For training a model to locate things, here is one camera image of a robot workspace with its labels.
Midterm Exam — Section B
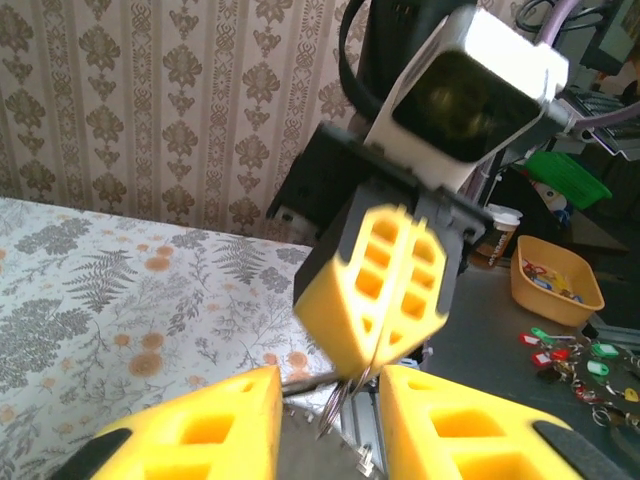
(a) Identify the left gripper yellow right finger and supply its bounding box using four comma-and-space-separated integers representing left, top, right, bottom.
377, 362, 627, 480

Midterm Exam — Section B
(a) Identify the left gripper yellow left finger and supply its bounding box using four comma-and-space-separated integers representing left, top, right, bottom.
48, 363, 285, 480

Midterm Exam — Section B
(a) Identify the grey keyring disc with keys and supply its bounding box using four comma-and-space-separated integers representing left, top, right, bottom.
317, 358, 375, 445
517, 327, 640, 434

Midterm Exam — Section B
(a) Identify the brown paper coffee cup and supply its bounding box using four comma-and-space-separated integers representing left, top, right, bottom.
474, 202, 525, 269

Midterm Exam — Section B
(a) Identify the orange plastic tray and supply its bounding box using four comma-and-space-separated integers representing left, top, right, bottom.
509, 234, 606, 329

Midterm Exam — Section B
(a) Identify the green plastic basket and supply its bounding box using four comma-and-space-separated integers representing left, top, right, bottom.
524, 149, 614, 211

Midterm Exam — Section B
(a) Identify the grey laptop keyboard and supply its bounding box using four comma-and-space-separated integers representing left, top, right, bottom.
564, 84, 640, 157

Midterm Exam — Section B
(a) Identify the long aluminium base rail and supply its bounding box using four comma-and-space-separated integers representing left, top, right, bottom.
282, 379, 387, 480

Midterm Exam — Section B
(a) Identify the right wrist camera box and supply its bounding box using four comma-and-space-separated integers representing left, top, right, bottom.
367, 5, 572, 194

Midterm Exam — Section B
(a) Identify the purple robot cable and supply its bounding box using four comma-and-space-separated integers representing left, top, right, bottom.
542, 0, 640, 144

